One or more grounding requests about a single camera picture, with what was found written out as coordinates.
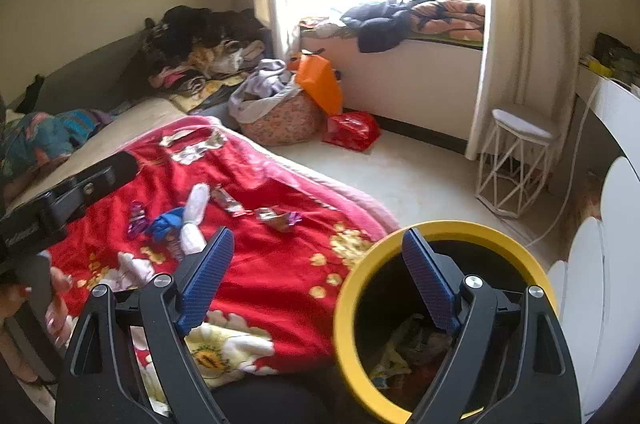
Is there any black yellow-rimmed trash bin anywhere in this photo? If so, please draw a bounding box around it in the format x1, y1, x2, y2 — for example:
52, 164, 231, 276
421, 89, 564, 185
332, 220, 560, 424

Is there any orange bag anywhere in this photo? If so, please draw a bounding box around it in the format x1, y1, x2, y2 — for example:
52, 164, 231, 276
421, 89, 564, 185
295, 50, 345, 115

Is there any beige mattress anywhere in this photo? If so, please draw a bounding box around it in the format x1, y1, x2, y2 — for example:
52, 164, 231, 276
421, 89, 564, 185
5, 96, 186, 210

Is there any white window seat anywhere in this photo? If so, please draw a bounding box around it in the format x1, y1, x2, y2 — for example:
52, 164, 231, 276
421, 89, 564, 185
299, 29, 486, 152

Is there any small pile of light clothes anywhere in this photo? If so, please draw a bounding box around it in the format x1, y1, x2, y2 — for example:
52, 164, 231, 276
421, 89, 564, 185
299, 16, 351, 40

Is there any red plastic bag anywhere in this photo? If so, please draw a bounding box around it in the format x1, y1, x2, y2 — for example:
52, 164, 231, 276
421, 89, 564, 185
322, 111, 381, 152

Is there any red floral blanket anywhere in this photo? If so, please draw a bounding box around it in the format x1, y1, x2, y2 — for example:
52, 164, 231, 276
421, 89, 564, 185
30, 115, 401, 415

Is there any teal floral garment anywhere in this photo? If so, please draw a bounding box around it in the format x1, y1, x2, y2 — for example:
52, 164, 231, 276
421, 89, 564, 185
0, 108, 113, 177

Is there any white plastic bag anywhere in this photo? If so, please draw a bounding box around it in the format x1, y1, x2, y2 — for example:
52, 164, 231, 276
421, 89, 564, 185
371, 339, 418, 389

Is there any person's left hand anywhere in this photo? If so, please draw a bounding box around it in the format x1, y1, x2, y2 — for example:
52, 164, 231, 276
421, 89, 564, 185
0, 268, 77, 349

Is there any pile of patterned clothes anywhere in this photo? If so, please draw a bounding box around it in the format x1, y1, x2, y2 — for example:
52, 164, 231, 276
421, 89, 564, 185
147, 39, 266, 112

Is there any white vanity desk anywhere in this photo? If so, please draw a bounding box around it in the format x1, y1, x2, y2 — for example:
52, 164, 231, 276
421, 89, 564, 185
575, 64, 640, 185

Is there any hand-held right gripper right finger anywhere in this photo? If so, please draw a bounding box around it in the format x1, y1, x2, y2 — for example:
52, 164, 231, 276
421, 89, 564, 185
401, 227, 583, 424

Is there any black bag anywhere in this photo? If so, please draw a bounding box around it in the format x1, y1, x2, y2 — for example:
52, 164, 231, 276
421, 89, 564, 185
592, 32, 640, 77

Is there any wide cream curtain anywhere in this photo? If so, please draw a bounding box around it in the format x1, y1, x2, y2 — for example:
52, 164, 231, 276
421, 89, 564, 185
465, 0, 583, 160

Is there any floral laundry basket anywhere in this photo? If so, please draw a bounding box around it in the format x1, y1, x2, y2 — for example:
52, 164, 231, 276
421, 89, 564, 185
235, 91, 326, 147

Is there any orange patterned quilt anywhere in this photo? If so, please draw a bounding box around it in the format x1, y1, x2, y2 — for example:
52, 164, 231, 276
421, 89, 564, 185
407, 0, 487, 41

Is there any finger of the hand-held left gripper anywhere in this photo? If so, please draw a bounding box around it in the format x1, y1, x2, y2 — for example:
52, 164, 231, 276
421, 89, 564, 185
50, 151, 139, 225

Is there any brown silver wrapper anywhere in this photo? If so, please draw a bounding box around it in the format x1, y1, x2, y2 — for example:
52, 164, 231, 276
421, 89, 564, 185
209, 185, 247, 218

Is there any yellow packet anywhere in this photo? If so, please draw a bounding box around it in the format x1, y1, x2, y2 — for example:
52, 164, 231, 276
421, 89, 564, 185
580, 56, 613, 77

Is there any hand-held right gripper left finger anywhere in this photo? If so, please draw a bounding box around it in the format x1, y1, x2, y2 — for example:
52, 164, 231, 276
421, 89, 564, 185
54, 226, 236, 424

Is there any white drawer cabinet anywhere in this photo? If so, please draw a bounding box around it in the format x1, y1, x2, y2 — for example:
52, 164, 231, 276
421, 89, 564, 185
547, 156, 640, 420

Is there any white wire stool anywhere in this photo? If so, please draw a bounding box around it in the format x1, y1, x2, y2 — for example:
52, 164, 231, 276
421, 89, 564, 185
475, 108, 558, 220

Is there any white cable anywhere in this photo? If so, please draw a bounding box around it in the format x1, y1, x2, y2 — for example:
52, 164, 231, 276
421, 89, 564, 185
525, 79, 603, 247

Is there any blue wrapper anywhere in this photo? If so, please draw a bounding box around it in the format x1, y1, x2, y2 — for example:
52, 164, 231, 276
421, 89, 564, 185
144, 206, 187, 246

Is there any purple brown candy wrapper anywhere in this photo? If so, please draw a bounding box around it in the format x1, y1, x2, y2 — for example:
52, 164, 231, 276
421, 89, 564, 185
255, 205, 304, 233

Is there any grey bed headboard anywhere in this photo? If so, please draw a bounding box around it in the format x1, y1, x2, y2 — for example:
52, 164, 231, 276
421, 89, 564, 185
0, 29, 166, 115

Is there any black cloth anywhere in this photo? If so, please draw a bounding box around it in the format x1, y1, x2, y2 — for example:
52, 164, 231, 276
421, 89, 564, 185
15, 75, 46, 114

